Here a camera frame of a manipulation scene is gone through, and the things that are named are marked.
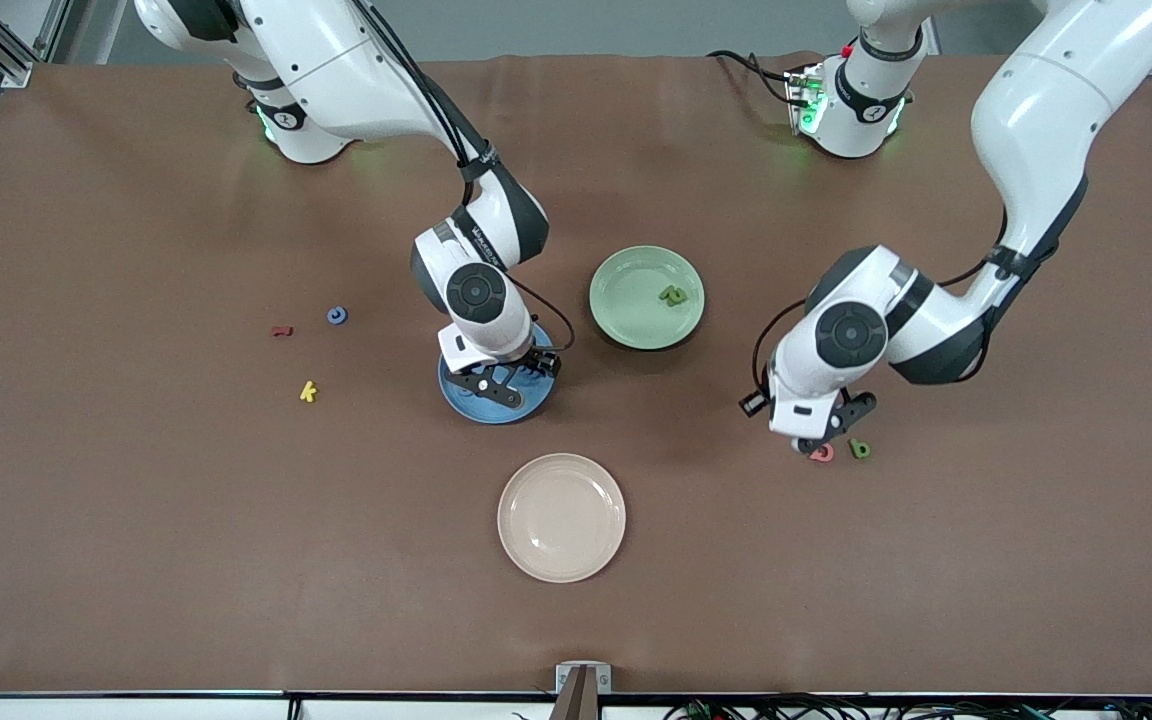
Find black base cable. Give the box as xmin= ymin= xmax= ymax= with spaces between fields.
xmin=706 ymin=48 xmax=799 ymax=107

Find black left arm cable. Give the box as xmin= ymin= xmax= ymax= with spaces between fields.
xmin=752 ymin=208 xmax=1009 ymax=397

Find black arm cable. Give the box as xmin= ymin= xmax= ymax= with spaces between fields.
xmin=351 ymin=0 xmax=576 ymax=353
xmin=752 ymin=208 xmax=1009 ymax=397

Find white table edge rail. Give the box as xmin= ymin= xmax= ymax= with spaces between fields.
xmin=0 ymin=692 xmax=1152 ymax=720

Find blue plate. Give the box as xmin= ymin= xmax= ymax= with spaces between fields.
xmin=437 ymin=320 xmax=558 ymax=425

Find beige pink plate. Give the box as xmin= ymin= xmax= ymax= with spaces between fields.
xmin=497 ymin=453 xmax=627 ymax=584

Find tangled black cables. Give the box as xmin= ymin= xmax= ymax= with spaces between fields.
xmin=664 ymin=685 xmax=1152 ymax=720

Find brown table mat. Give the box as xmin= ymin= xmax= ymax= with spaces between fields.
xmin=0 ymin=52 xmax=1152 ymax=696

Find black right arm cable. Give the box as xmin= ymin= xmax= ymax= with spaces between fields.
xmin=351 ymin=0 xmax=576 ymax=353

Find green plate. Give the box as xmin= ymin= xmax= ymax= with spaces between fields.
xmin=589 ymin=245 xmax=706 ymax=352

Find dark brown pole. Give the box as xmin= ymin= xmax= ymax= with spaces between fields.
xmin=548 ymin=665 xmax=603 ymax=720

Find grey metal bracket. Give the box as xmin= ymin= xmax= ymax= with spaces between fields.
xmin=555 ymin=662 xmax=613 ymax=694

